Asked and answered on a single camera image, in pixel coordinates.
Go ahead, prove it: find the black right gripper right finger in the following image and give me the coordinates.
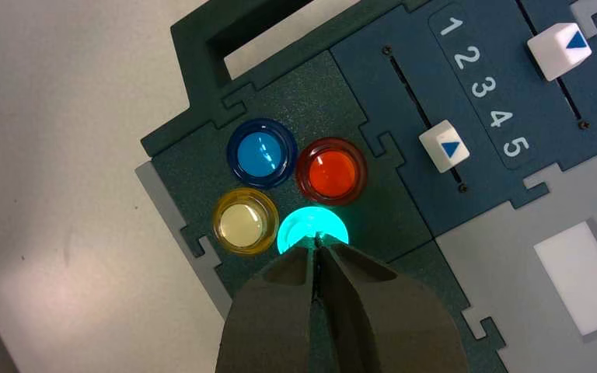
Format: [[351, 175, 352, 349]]
[[313, 234, 470, 373]]

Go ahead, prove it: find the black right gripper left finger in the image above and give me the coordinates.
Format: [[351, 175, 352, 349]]
[[215, 245, 317, 373]]

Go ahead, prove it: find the green round push button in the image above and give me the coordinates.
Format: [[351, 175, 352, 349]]
[[277, 205, 350, 256]]

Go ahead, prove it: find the yellow round push button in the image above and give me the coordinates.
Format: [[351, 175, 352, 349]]
[[211, 187, 280, 256]]

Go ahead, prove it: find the red round push button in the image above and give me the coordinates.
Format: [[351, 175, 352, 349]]
[[295, 136, 369, 207]]

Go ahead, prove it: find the blue round push button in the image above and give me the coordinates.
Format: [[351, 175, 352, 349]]
[[225, 117, 299, 190]]

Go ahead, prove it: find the dark green grey control box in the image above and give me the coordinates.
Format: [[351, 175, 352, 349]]
[[134, 0, 597, 373]]

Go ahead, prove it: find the white slider knob blue triangle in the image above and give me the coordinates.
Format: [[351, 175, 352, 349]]
[[418, 119, 471, 174], [526, 22, 593, 82]]

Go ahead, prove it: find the white rectangular display window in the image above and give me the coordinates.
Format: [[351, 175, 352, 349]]
[[532, 221, 597, 336]]

